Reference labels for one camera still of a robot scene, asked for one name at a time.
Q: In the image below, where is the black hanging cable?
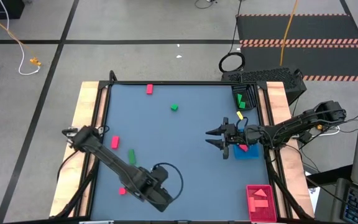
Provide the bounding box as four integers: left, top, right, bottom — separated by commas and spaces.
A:
218, 0, 246, 74

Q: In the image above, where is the black floor cable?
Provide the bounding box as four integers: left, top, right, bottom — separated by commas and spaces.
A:
194, 0, 217, 9

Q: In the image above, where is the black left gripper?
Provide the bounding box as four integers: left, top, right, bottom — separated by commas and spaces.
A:
135, 174, 174, 213

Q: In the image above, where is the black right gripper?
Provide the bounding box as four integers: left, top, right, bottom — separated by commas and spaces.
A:
205, 116, 248, 160

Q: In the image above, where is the yellow hanging cable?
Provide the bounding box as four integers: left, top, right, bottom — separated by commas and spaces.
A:
279, 0, 300, 67

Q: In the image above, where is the red mesh basket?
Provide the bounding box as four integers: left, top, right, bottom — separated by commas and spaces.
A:
246, 184, 278, 223

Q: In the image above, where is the white paper sheet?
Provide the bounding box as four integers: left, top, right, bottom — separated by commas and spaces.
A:
303, 170, 321, 215

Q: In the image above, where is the black mesh basket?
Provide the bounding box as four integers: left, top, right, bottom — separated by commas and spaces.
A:
231, 83, 257, 111

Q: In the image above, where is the dark low desk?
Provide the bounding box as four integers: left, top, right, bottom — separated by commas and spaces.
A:
305, 163, 358, 224

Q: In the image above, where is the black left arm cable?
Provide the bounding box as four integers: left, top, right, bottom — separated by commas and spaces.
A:
150, 161, 185, 202

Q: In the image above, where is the black table frame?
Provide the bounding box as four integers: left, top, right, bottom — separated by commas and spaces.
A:
73, 80, 291, 224

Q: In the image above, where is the black orange-striped floor mat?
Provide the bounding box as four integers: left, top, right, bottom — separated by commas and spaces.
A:
236, 14, 358, 82

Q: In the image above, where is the black diagonal frame strut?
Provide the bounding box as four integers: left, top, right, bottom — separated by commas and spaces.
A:
264, 149, 310, 220
53, 160, 101, 218

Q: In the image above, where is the orange floor cable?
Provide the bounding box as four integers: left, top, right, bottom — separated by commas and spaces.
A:
0, 4, 35, 62

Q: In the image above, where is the wooden table side board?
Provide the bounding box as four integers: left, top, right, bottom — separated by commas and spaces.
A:
258, 81, 315, 218
48, 81, 108, 218

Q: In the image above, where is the white floor cable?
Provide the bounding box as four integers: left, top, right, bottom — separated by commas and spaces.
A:
0, 0, 42, 76

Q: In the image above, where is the blue mesh basket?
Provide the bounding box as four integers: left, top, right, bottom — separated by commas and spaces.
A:
233, 127, 260, 161

